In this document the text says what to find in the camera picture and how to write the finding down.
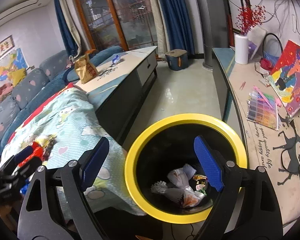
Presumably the red plastic bag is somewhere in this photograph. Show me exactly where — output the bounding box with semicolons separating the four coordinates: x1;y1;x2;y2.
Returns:
18;141;44;168

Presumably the white foam fruit net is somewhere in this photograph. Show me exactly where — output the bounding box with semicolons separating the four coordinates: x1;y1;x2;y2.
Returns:
150;164;197;204

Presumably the translucent plastic bag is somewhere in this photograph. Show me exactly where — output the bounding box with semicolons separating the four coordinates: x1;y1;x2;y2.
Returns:
167;164;207;208

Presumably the dark brown snack wrapper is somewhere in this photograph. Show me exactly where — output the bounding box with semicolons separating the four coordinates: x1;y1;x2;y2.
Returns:
43;135;57;161

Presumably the yellow rimmed black trash bin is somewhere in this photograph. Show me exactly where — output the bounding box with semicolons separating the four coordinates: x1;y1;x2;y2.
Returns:
124;113;247;224

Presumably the cartoon print teal blanket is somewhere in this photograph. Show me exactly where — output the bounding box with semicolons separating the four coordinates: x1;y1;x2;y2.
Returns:
0;84;145;216

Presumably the grey coffee table with drawers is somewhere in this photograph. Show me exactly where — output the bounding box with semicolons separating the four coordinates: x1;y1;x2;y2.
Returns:
76;46;158;145

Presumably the colourful bead organiser box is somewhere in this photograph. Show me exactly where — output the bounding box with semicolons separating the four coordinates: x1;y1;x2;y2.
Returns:
247;87;279;131

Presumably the gold brown paper bag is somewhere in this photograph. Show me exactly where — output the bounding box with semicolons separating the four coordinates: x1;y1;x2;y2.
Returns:
74;54;98;84

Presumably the blue sofa with heart cushions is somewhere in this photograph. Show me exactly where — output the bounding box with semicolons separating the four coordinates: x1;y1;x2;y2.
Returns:
0;45;125;156

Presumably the china map poster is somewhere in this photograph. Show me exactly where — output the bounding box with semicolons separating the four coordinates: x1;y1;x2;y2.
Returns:
0;48;29;86

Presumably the blue plastic wrapper on table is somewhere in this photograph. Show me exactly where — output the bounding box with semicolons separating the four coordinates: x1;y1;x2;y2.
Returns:
112;54;121;65

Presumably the blue storage box stool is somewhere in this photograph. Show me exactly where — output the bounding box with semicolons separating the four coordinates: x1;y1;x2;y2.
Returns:
165;49;189;71

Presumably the colourful woman portrait painting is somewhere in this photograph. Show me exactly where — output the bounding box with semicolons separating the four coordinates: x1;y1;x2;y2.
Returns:
268;40;300;116

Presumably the framed calligraphy picture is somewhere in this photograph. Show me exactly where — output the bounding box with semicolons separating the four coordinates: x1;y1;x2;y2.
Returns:
0;35;15;58

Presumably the white cylindrical vase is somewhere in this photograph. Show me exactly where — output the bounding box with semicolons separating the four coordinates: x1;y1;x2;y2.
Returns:
235;34;249;64

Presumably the blue curtain left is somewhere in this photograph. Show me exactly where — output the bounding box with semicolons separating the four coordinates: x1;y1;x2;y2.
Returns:
54;0;79;57

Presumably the blue curtain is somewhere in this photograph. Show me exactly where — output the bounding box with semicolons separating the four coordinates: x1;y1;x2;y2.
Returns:
54;0;79;57
159;0;195;55

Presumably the blue curtain right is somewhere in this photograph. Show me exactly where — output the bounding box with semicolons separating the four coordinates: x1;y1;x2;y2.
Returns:
159;0;195;55

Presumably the wooden framed glass door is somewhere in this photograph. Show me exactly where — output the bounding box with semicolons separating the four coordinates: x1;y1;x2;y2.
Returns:
75;0;158;51

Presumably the grey standing air conditioner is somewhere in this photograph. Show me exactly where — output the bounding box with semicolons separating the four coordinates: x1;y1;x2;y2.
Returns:
197;0;229;70

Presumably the blue basket with black handle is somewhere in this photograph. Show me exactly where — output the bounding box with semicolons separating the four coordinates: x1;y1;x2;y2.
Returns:
262;33;283;67

